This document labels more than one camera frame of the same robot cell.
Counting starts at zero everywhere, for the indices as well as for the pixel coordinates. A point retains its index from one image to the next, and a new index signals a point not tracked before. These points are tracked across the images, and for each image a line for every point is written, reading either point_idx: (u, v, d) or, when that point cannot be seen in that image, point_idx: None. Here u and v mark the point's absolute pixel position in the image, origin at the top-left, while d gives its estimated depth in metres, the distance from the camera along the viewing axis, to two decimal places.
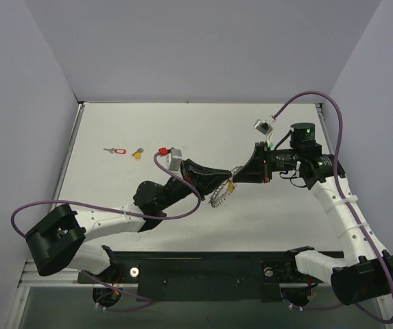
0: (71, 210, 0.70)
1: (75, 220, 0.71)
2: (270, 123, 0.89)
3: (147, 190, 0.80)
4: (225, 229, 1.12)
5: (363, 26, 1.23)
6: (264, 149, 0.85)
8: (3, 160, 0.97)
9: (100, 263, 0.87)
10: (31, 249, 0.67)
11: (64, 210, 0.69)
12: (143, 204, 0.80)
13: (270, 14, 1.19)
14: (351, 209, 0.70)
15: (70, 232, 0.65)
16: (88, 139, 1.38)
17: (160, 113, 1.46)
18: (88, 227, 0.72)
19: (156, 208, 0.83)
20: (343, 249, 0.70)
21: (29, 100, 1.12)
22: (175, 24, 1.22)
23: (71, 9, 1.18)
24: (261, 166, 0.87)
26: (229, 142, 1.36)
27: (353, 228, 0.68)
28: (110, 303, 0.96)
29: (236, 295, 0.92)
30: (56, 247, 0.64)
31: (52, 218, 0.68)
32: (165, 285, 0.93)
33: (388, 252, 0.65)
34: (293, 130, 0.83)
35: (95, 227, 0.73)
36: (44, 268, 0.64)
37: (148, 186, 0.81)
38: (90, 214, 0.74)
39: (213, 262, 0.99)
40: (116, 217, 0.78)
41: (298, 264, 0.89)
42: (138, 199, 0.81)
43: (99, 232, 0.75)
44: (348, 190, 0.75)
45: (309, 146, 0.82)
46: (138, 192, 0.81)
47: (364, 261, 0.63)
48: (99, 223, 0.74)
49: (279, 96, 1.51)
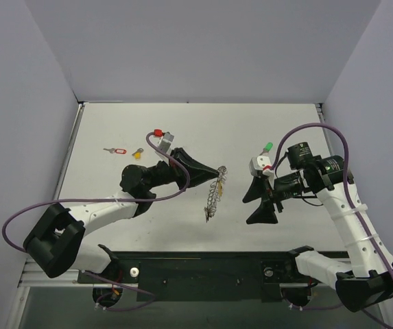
0: (64, 208, 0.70)
1: (70, 216, 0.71)
2: (269, 173, 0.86)
3: (130, 175, 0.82)
4: (226, 229, 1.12)
5: (363, 27, 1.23)
6: (270, 196, 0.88)
8: (3, 161, 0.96)
9: (101, 260, 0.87)
10: (31, 255, 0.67)
11: (58, 209, 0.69)
12: (132, 188, 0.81)
13: (271, 14, 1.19)
14: (361, 219, 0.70)
15: (70, 227, 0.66)
16: (88, 138, 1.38)
17: (160, 114, 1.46)
18: (85, 219, 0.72)
19: (145, 192, 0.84)
20: (352, 260, 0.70)
21: (29, 101, 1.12)
22: (175, 24, 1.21)
23: (71, 9, 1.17)
24: (273, 213, 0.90)
26: (228, 142, 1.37)
27: (363, 240, 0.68)
28: (110, 303, 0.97)
29: (236, 296, 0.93)
30: (59, 245, 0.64)
31: (47, 218, 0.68)
32: (165, 285, 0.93)
33: None
34: (288, 150, 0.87)
35: (92, 218, 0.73)
36: (52, 269, 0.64)
37: (130, 170, 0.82)
38: (83, 207, 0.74)
39: (213, 263, 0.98)
40: (108, 205, 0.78)
41: (298, 265, 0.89)
42: (125, 185, 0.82)
43: (97, 223, 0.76)
44: (356, 199, 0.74)
45: (307, 157, 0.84)
46: (123, 178, 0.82)
47: (376, 275, 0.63)
48: (94, 214, 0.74)
49: (278, 96, 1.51)
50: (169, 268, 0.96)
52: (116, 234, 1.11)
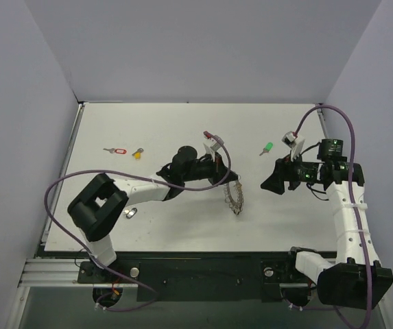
0: (109, 178, 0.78)
1: (114, 186, 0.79)
2: (291, 138, 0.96)
3: (186, 153, 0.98)
4: (225, 229, 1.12)
5: (363, 27, 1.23)
6: (283, 162, 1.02)
8: (2, 161, 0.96)
9: (108, 252, 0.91)
10: (75, 218, 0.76)
11: (103, 179, 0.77)
12: (185, 161, 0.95)
13: (270, 14, 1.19)
14: (356, 214, 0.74)
15: (114, 195, 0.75)
16: (89, 138, 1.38)
17: (160, 114, 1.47)
18: (127, 190, 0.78)
19: (182, 175, 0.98)
20: (338, 249, 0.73)
21: (28, 101, 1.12)
22: (175, 24, 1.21)
23: (70, 9, 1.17)
24: (280, 182, 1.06)
26: (229, 142, 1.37)
27: (352, 232, 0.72)
28: (110, 303, 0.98)
29: (237, 295, 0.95)
30: (103, 210, 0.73)
31: (94, 186, 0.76)
32: (165, 285, 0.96)
33: (379, 263, 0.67)
34: (320, 141, 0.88)
35: (132, 191, 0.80)
36: (94, 230, 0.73)
37: (188, 149, 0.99)
38: (125, 181, 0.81)
39: (214, 263, 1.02)
40: (146, 184, 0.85)
41: (298, 261, 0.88)
42: (179, 158, 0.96)
43: (134, 197, 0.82)
44: (360, 198, 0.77)
45: (336, 154, 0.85)
46: (177, 153, 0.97)
47: (352, 262, 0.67)
48: (134, 188, 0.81)
49: (278, 96, 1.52)
50: (167, 268, 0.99)
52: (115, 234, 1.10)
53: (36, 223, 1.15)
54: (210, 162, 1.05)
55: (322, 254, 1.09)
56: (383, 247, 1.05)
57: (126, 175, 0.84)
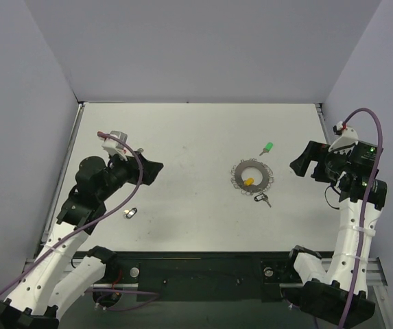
0: (1, 303, 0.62)
1: (16, 305, 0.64)
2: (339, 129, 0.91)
3: (91, 164, 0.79)
4: (225, 230, 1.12)
5: (363, 27, 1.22)
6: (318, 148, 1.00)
8: (2, 162, 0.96)
9: (92, 275, 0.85)
10: None
11: None
12: (90, 175, 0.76)
13: (269, 14, 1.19)
14: (359, 239, 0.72)
15: (20, 320, 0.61)
16: (90, 139, 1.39)
17: (160, 114, 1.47)
18: (31, 300, 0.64)
19: (97, 194, 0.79)
20: (330, 266, 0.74)
21: (27, 101, 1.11)
22: (175, 24, 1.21)
23: (70, 9, 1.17)
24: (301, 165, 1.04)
26: (228, 143, 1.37)
27: (348, 256, 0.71)
28: (110, 303, 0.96)
29: (237, 295, 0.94)
30: None
31: None
32: (165, 284, 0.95)
33: (364, 294, 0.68)
34: (357, 144, 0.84)
35: (38, 291, 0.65)
36: None
37: (92, 160, 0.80)
38: (23, 286, 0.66)
39: (213, 263, 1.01)
40: (50, 265, 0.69)
41: (296, 259, 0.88)
42: (83, 174, 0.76)
43: (50, 286, 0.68)
44: (370, 223, 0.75)
45: (365, 165, 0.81)
46: (82, 168, 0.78)
47: (336, 286, 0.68)
48: (38, 286, 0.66)
49: (278, 96, 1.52)
50: (167, 268, 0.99)
52: (116, 234, 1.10)
53: (36, 223, 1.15)
54: (122, 162, 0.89)
55: (322, 255, 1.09)
56: (383, 247, 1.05)
57: (20, 276, 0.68)
